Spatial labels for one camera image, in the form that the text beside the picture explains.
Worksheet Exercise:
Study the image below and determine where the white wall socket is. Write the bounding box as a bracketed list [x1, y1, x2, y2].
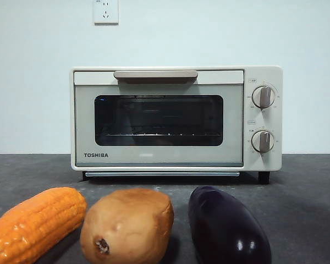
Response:
[93, 0, 119, 26]

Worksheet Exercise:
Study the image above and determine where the glass oven door with handle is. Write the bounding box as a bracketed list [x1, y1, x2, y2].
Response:
[73, 69, 245, 168]

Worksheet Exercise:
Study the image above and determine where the dark purple eggplant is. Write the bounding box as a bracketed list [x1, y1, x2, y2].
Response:
[188, 185, 272, 264]

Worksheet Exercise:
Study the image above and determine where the round timer knob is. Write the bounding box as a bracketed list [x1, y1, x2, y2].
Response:
[251, 130, 276, 153]

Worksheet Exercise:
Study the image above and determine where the orange corn cob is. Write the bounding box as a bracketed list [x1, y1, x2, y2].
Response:
[0, 186, 88, 264]

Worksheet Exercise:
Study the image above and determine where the metal wire oven rack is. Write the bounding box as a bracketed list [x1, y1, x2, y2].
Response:
[106, 131, 222, 138]

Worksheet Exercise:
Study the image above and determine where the brown potato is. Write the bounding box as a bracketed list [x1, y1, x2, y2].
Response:
[79, 188, 174, 264]

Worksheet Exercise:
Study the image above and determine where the cream Toshiba toaster oven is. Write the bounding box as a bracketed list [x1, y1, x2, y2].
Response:
[69, 65, 284, 184]

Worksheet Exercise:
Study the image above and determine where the round temperature knob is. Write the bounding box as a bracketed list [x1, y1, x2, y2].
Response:
[251, 85, 276, 109]

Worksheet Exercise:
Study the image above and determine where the silver crumb tray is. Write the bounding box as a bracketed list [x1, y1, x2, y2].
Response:
[84, 171, 241, 178]

